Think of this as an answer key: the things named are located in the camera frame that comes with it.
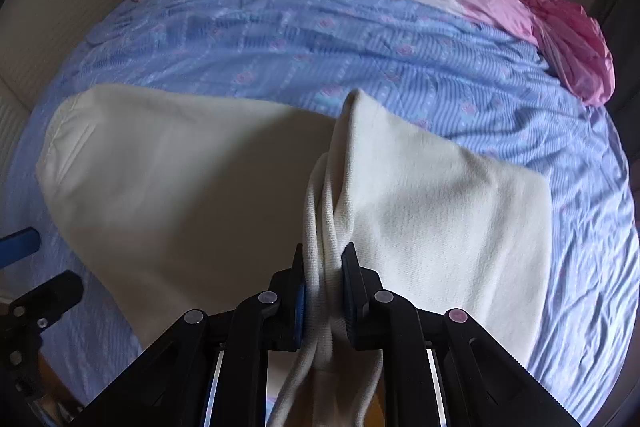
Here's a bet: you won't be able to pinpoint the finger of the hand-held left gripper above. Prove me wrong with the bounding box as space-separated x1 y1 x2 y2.
0 270 84 403
0 229 42 269

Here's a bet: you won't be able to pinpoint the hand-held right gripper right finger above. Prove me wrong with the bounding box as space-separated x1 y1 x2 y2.
340 241 581 427

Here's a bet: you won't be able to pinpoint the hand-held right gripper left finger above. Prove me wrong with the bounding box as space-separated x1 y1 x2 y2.
67 243 308 427

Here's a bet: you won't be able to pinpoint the cream pants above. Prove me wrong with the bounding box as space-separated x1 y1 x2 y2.
36 83 551 427

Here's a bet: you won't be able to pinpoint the cream wardrobe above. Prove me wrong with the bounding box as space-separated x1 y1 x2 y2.
0 0 251 188

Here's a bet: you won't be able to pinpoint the blue patterned bed sheet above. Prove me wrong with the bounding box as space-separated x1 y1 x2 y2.
0 0 637 427

